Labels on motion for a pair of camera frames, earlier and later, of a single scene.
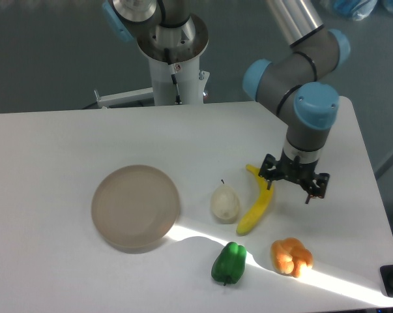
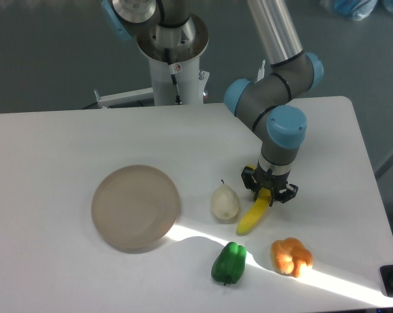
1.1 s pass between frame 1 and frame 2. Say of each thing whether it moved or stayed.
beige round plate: stayed
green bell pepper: stayed
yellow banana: stayed
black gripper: moved
